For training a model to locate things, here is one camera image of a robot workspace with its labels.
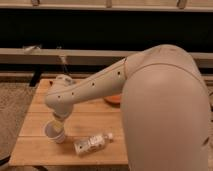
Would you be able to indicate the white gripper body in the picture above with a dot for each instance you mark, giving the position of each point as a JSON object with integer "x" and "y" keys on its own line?
{"x": 58, "y": 120}

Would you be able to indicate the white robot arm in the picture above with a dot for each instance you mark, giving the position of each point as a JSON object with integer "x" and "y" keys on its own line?
{"x": 165, "y": 107}

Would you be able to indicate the orange ceramic bowl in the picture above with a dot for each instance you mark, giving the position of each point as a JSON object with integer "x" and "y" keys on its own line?
{"x": 115, "y": 99}

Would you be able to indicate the wooden table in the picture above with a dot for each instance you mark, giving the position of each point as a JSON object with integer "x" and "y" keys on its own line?
{"x": 89, "y": 118}

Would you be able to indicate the clear plastic water bottle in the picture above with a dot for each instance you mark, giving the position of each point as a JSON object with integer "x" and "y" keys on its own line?
{"x": 92, "y": 143}

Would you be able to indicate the grey horizontal rail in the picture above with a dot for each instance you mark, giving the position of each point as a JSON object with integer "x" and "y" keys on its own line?
{"x": 66, "y": 56}

